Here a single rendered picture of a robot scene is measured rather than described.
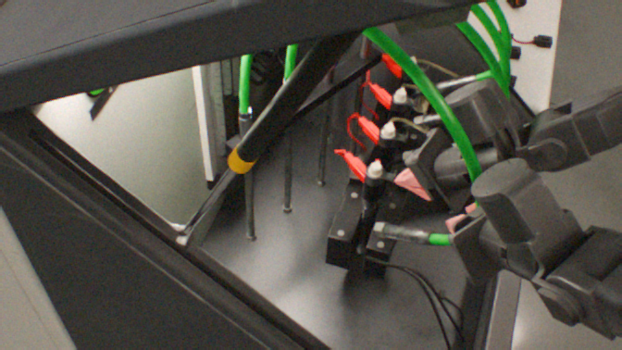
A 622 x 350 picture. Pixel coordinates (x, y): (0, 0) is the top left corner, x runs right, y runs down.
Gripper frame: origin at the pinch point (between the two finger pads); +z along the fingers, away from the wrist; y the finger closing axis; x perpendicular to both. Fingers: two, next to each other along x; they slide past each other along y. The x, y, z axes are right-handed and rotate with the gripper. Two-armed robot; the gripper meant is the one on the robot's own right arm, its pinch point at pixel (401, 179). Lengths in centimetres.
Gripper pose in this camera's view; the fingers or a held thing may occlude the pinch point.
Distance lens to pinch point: 99.6
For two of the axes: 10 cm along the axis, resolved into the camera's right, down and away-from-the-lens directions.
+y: -5.9, -7.5, -3.1
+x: -5.5, 6.5, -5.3
